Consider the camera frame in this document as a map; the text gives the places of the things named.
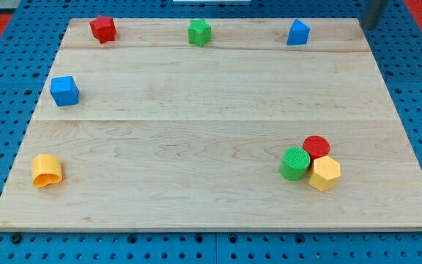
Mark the blue triangle block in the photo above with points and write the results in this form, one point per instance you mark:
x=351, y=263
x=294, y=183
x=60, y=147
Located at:
x=298, y=33

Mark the wooden board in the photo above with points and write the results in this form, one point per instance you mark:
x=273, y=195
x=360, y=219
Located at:
x=171, y=137

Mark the green cylinder block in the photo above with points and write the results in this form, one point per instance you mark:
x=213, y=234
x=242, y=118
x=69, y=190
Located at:
x=294, y=163

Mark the green star block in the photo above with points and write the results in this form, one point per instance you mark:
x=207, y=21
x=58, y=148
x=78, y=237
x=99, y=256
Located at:
x=199, y=32

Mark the red cylinder block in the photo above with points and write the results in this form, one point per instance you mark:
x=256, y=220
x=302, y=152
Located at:
x=316, y=146

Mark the yellow hexagon block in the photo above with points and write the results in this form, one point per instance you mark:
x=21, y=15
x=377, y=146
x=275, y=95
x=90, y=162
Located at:
x=325, y=173

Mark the red star block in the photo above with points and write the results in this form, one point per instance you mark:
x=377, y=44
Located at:
x=103, y=29

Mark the blue cube block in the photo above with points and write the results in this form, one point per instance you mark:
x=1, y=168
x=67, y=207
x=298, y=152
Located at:
x=64, y=91

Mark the yellow heart block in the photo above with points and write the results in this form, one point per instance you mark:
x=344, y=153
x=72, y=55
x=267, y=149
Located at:
x=46, y=170

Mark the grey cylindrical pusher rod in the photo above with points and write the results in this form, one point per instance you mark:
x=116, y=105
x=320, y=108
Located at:
x=373, y=13

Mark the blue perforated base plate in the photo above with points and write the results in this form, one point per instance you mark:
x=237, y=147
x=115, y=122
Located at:
x=28, y=47

